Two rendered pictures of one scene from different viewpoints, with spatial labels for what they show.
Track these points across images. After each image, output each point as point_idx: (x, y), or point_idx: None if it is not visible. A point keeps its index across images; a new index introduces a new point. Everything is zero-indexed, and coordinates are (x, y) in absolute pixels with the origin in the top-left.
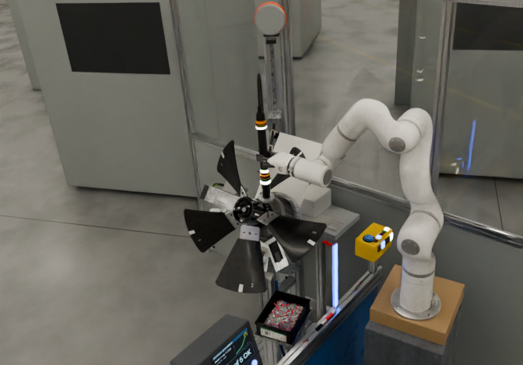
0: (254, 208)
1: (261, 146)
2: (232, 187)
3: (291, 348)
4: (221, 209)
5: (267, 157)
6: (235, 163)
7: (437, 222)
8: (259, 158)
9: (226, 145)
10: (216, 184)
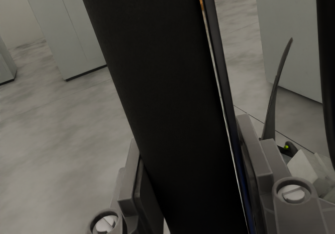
0: None
1: (112, 76)
2: (303, 172)
3: None
4: (245, 217)
5: (214, 213)
6: (265, 119)
7: None
8: (116, 190)
9: (281, 56)
10: (285, 145)
